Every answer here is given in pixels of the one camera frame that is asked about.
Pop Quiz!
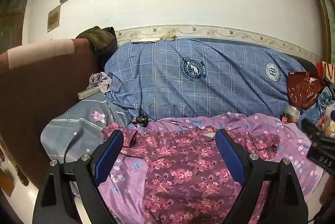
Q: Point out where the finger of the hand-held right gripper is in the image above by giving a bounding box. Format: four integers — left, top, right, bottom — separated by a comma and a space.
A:
301, 118, 335, 143

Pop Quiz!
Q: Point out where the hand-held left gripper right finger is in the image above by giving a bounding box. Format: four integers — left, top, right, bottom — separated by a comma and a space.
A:
215, 128, 308, 224

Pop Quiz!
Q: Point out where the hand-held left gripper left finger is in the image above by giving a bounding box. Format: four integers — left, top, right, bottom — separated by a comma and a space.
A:
31, 130, 125, 224

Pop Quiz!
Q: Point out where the maroon floral garment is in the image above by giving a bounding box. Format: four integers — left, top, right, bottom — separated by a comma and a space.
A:
103, 123, 282, 224

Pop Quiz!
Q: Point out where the white plastic bag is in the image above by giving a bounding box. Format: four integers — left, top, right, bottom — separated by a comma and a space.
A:
319, 104, 335, 138

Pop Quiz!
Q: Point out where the purple floral bedsheet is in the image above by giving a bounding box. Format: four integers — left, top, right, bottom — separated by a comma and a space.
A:
98, 113, 325, 224

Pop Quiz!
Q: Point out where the dark jar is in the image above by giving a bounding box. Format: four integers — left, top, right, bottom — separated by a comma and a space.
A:
281, 106, 300, 124

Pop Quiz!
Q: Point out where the blue crumpled clothing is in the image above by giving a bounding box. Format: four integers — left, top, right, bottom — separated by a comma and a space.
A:
301, 83, 335, 122

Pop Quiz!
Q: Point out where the red plastic bag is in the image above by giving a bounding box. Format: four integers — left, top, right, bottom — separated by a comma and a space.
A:
287, 72, 325, 109

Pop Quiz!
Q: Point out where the grey star-print pillow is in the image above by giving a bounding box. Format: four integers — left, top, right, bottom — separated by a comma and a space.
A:
40, 94, 134, 164

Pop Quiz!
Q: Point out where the black charger plug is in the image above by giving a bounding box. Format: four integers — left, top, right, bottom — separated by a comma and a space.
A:
132, 115, 148, 126

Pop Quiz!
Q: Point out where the red paper bag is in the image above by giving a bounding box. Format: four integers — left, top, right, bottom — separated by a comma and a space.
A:
315, 61, 335, 78

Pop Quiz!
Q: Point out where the beige rectangular block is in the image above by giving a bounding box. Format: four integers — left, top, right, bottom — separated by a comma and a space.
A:
78, 88, 101, 99

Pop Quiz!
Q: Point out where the grey crumpled cloth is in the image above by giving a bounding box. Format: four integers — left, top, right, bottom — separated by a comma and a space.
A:
88, 72, 113, 95

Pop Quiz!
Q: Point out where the blue plaid quilt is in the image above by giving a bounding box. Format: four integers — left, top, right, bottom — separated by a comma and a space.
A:
105, 38, 317, 120

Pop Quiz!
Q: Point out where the brown headboard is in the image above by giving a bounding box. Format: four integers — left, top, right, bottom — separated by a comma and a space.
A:
0, 38, 105, 188

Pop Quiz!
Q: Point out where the dark green cloth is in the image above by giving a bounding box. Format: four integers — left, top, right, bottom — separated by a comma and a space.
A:
76, 26, 118, 55

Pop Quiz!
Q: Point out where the wooden door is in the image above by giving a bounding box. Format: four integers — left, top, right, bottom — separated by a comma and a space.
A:
0, 0, 32, 54

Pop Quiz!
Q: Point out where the black cable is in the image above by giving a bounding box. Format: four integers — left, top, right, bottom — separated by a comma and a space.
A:
63, 122, 137, 162

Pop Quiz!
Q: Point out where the gold framed wall picture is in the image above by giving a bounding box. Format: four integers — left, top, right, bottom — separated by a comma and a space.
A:
296, 0, 335, 65

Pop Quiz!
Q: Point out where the small wall plaque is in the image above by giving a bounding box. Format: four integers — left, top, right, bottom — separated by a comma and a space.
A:
47, 3, 61, 32

